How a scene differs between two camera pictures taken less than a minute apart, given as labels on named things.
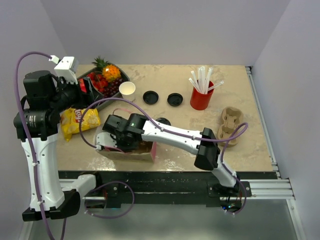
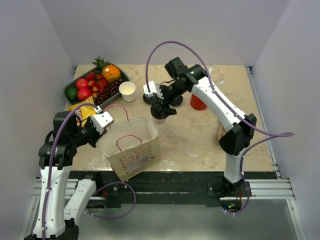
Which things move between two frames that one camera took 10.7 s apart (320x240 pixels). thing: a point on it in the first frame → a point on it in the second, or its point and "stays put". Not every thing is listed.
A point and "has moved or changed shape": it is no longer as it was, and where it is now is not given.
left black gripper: x=85 y=99 → x=97 y=135
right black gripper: x=133 y=146 → x=165 y=99
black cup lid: x=163 y=120 → x=159 y=112
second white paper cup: x=127 y=89 stays put
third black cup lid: x=175 y=99 stays put
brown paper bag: x=146 y=151 has moved or changed shape
